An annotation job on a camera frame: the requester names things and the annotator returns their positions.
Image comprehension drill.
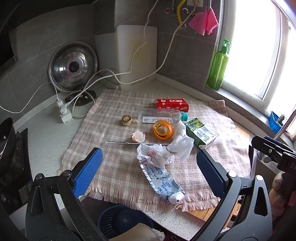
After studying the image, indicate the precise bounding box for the dark small dish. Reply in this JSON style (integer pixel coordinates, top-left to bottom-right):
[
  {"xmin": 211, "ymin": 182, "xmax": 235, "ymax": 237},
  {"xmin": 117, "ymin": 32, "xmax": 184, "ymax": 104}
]
[{"xmin": 64, "ymin": 90, "xmax": 97, "ymax": 106}]

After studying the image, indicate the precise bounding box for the long toothbrush package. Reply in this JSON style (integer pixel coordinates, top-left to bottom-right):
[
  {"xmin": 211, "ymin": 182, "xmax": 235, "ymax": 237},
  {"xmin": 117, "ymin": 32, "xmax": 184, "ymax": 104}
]
[{"xmin": 104, "ymin": 141, "xmax": 169, "ymax": 146}]

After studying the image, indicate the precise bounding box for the pink hanging rag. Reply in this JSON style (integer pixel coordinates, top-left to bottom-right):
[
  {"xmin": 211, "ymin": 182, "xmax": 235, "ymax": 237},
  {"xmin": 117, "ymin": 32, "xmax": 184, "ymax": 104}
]
[{"xmin": 189, "ymin": 8, "xmax": 219, "ymax": 36}]

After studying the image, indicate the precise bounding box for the broken egg shell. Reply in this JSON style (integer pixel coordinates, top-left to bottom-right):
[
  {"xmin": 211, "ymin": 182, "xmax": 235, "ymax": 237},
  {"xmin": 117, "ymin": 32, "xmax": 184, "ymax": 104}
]
[{"xmin": 132, "ymin": 130, "xmax": 145, "ymax": 143}]

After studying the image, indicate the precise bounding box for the stainless steel pot lid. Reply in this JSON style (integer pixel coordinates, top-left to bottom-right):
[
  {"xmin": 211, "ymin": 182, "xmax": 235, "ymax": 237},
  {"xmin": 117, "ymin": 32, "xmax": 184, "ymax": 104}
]
[{"xmin": 48, "ymin": 41, "xmax": 98, "ymax": 93}]

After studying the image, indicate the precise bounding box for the yellow gas pipe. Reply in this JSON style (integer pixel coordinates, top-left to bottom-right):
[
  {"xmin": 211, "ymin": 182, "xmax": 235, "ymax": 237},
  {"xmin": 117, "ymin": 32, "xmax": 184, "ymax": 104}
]
[{"xmin": 177, "ymin": 0, "xmax": 186, "ymax": 26}]

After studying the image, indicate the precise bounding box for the blue small container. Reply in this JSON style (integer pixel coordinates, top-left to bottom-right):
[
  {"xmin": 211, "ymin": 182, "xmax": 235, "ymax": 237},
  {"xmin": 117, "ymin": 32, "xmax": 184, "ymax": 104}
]
[{"xmin": 268, "ymin": 111, "xmax": 285, "ymax": 133}]

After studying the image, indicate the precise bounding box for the red tissue pack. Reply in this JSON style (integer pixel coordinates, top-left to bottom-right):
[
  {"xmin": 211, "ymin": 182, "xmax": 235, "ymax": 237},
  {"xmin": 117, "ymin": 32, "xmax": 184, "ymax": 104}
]
[{"xmin": 154, "ymin": 98, "xmax": 189, "ymax": 113}]

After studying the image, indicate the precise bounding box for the white cutting board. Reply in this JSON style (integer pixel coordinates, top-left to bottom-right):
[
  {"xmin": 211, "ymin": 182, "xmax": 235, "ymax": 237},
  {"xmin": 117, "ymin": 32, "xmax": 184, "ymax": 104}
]
[{"xmin": 115, "ymin": 25, "xmax": 158, "ymax": 90}]

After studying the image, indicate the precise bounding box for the left hand white glove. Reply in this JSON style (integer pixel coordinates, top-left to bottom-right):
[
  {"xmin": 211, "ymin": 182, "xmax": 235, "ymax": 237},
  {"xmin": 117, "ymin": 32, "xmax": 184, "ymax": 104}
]
[{"xmin": 110, "ymin": 223, "xmax": 165, "ymax": 241}]

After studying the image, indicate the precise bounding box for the pink plaid fringed cloth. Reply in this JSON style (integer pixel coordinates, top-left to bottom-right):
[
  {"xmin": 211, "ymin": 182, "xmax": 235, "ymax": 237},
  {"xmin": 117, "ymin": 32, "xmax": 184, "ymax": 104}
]
[{"xmin": 58, "ymin": 89, "xmax": 252, "ymax": 212}]

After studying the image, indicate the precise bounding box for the green white carton box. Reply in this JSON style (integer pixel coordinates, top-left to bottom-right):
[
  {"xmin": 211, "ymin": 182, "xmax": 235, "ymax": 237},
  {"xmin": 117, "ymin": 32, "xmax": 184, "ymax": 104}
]
[{"xmin": 185, "ymin": 118, "xmax": 217, "ymax": 149}]

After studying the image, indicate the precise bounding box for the orange peel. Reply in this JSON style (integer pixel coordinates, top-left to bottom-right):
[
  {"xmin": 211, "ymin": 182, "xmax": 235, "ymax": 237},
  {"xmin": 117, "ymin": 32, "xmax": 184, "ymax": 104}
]
[{"xmin": 152, "ymin": 120, "xmax": 173, "ymax": 141}]

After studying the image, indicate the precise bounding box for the brown mushroom cap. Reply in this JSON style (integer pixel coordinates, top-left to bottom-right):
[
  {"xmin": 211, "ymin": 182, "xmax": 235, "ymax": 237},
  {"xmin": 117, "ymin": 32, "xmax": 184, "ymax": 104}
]
[{"xmin": 121, "ymin": 115, "xmax": 132, "ymax": 126}]

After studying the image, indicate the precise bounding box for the green soap dispenser bottle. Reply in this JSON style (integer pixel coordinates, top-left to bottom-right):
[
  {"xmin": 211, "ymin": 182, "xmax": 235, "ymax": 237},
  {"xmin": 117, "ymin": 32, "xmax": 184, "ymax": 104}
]
[{"xmin": 206, "ymin": 39, "xmax": 230, "ymax": 90}]

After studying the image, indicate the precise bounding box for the white plastic bag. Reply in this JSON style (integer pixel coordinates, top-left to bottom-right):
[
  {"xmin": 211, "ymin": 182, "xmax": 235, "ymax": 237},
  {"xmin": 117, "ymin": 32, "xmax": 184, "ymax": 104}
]
[{"xmin": 166, "ymin": 120, "xmax": 195, "ymax": 162}]

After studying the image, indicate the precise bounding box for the white power strip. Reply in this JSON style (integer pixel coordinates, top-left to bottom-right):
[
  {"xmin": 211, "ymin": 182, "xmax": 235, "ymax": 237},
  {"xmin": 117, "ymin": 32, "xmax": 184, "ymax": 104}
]
[{"xmin": 56, "ymin": 99, "xmax": 73, "ymax": 123}]

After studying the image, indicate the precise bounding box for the black wok pan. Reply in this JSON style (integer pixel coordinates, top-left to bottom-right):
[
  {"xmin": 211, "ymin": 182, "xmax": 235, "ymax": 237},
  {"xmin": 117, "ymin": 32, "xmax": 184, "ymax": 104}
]
[{"xmin": 1, "ymin": 118, "xmax": 16, "ymax": 170}]

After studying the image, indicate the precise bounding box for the right hand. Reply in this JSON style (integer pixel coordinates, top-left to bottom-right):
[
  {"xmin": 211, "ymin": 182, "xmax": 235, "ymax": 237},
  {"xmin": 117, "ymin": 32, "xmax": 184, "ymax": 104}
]
[{"xmin": 269, "ymin": 172, "xmax": 287, "ymax": 217}]

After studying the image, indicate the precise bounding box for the blue plastic waste basket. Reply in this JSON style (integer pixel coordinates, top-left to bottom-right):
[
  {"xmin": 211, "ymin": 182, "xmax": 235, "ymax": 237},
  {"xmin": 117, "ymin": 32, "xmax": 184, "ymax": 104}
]
[{"xmin": 97, "ymin": 205, "xmax": 154, "ymax": 239}]

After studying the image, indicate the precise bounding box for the clear plastic water bottle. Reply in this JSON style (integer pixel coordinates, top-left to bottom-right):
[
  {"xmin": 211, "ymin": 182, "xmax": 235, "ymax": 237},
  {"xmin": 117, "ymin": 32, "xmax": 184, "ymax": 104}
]
[{"xmin": 138, "ymin": 108, "xmax": 188, "ymax": 124}]

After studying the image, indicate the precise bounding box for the thin white charger cable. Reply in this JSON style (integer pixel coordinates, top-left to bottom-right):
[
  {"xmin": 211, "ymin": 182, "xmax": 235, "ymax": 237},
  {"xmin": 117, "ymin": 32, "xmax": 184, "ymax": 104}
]
[{"xmin": 0, "ymin": 81, "xmax": 61, "ymax": 115}]

